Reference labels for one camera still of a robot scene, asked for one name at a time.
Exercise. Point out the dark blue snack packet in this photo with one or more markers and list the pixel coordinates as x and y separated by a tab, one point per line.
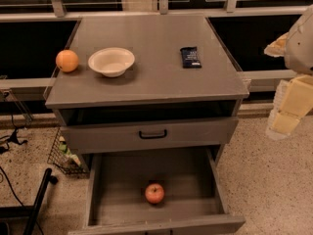
190	58

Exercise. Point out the white bowl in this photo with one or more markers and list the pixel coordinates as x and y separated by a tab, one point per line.
111	62

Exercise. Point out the grey drawer cabinet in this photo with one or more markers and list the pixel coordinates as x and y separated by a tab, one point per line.
156	87

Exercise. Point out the orange fruit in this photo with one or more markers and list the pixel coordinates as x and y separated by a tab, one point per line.
67	61

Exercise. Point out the black stand leg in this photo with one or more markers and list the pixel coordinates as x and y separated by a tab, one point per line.
29	212

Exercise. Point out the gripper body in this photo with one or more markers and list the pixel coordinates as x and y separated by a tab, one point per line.
300	49

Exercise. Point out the red apple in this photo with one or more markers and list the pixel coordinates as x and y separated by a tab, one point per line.
154	193

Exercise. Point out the grey top drawer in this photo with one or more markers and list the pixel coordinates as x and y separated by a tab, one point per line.
147	135

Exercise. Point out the wire basket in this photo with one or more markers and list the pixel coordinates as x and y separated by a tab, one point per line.
63	159

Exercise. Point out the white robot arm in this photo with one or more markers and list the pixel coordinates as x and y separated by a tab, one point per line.
296	46

